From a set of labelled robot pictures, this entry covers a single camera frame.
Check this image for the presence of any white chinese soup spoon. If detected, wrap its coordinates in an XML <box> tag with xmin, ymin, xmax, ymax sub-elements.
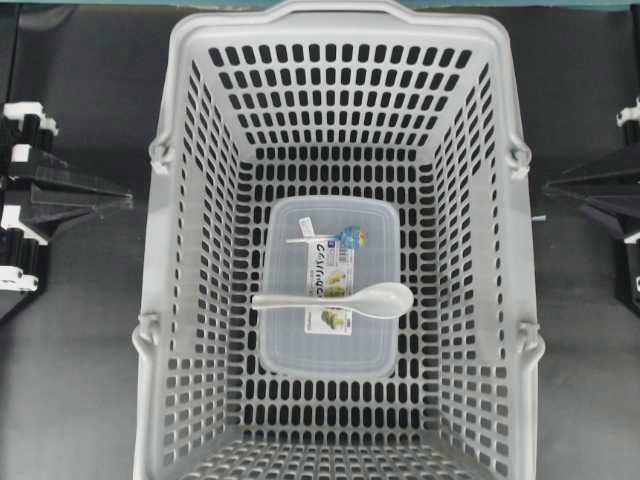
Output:
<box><xmin>251</xmin><ymin>282</ymin><xmax>414</xmax><ymax>319</ymax></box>

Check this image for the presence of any grey plastic shopping basket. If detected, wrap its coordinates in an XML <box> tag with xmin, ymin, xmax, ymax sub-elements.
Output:
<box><xmin>132</xmin><ymin>1</ymin><xmax>545</xmax><ymax>479</ymax></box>

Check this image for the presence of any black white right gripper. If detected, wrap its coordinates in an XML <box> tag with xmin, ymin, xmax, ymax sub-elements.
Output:
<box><xmin>543</xmin><ymin>97</ymin><xmax>639</xmax><ymax>306</ymax></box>

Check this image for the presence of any clear plastic food container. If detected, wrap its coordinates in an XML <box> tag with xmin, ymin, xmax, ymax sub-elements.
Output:
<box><xmin>258</xmin><ymin>196</ymin><xmax>401</xmax><ymax>380</ymax></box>

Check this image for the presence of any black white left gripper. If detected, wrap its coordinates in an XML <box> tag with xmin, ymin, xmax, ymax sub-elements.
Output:
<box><xmin>1</xmin><ymin>101</ymin><xmax>134</xmax><ymax>320</ymax></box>

